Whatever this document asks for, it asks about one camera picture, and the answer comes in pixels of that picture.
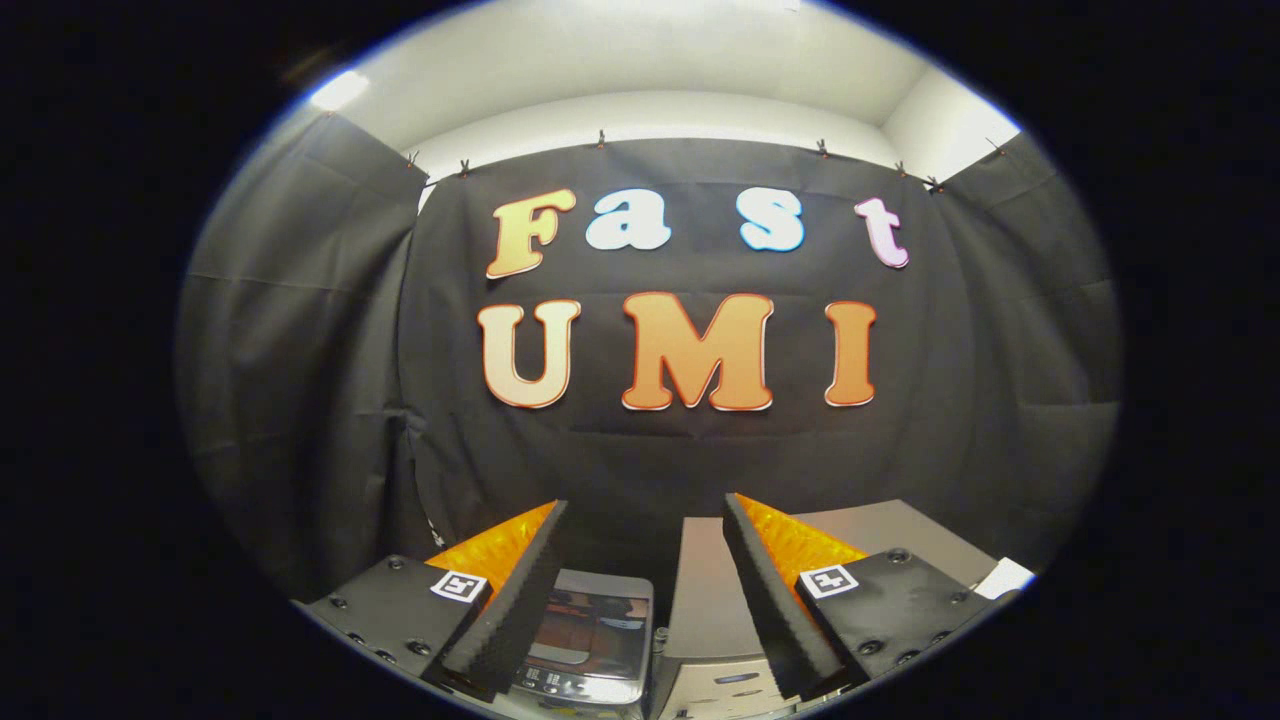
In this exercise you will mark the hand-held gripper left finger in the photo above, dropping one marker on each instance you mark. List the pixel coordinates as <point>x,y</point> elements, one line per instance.
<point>520,600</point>

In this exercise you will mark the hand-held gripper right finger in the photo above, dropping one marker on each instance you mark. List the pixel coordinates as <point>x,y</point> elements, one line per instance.
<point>775,610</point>

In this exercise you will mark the washing machine with dark lid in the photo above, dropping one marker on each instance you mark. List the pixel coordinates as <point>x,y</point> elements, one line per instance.
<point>590,630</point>

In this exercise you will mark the grey cabinet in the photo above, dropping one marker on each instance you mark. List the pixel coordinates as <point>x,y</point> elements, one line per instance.
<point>705,600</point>

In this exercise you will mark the black backdrop cloth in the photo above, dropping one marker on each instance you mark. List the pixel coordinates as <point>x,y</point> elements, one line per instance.
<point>680,460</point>

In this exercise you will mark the white flat panel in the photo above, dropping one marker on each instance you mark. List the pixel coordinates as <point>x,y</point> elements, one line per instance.
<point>1005,578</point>

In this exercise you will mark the ceiling light panel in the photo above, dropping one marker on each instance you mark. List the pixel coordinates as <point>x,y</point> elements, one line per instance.
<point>338,90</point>

